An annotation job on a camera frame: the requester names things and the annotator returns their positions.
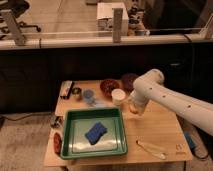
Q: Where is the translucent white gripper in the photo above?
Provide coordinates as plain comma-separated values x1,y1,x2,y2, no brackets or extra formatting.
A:
128,90,149,116

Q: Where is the orange-red apple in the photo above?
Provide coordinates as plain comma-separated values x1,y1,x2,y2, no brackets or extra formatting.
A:
129,104,138,114

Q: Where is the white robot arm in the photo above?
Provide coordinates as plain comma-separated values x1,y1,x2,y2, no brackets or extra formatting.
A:
130,69,213,136

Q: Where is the white paper cup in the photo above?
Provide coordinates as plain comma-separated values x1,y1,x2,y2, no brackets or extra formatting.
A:
111,89,126,106

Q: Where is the blue plastic cup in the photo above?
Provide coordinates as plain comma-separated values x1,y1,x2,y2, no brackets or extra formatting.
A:
82,89,95,105

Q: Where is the small metal cup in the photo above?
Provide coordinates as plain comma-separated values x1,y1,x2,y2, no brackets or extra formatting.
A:
72,87,82,100

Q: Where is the purple bowl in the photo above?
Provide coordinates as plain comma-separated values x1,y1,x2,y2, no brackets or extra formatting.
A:
121,73,138,91

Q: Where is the yellow banana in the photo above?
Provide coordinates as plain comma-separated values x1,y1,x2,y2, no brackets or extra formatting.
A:
136,140,166,160

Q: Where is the red-brown bowl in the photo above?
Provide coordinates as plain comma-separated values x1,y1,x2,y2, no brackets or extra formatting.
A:
100,79,120,98

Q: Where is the blue sponge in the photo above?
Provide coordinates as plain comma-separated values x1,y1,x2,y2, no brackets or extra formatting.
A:
85,122,107,145

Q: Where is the blue object on floor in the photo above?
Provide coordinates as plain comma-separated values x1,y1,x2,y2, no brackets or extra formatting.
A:
184,132,196,150

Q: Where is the green plastic tray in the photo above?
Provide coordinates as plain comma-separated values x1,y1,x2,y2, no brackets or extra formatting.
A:
60,107,128,160

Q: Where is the small dark gadget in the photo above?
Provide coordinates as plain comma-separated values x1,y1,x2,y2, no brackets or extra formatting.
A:
50,115,62,128

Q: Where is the red object at table edge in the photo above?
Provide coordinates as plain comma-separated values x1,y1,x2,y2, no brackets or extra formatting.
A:
53,133,62,154

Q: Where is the white cardboard box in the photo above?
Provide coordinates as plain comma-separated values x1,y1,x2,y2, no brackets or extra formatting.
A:
97,2,129,36

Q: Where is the black office chair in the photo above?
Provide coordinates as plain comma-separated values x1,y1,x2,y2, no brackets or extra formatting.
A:
0,0,41,34

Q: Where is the wooden post middle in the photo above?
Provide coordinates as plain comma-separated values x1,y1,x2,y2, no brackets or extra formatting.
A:
112,8,123,43

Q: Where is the wooden post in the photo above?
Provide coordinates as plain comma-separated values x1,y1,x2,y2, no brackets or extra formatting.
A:
0,9,26,46
112,8,123,43

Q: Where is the wooden post left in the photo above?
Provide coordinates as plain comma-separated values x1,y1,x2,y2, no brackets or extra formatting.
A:
0,9,26,46

